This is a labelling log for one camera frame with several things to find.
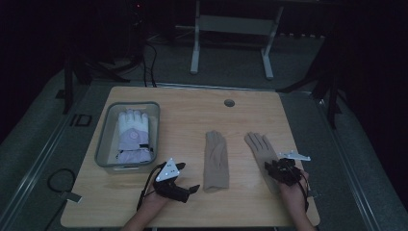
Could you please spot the person's right hand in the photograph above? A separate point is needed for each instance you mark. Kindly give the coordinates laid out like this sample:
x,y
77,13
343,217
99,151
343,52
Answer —
x,y
293,195

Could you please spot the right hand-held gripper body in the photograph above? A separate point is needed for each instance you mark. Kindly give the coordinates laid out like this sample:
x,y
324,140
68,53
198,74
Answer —
x,y
287,171

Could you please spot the metal floor rail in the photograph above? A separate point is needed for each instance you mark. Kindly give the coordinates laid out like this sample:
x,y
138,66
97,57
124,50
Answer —
x,y
41,157
348,166

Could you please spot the person's left hand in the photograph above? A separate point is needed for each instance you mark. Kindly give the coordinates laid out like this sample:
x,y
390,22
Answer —
x,y
154,200

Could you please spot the clear plastic storage bin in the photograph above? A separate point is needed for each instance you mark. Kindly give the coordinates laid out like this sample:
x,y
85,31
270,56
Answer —
x,y
109,141

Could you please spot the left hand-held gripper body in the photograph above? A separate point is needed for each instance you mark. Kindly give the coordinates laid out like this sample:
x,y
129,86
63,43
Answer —
x,y
168,171

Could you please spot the purple and white ski glove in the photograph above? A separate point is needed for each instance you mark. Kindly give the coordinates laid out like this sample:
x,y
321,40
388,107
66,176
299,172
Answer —
x,y
133,138

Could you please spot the beige knit glove with button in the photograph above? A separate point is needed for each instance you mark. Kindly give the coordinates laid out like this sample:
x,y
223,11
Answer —
x,y
261,149

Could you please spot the white metal desk frame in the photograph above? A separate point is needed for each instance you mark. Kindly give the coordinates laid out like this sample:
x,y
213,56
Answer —
x,y
235,25

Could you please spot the black tripod stand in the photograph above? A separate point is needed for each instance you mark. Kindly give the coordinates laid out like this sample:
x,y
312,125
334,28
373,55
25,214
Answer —
x,y
83,69
327,83

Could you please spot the plain beige knit glove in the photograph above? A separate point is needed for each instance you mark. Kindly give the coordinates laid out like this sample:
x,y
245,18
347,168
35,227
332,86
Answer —
x,y
216,162

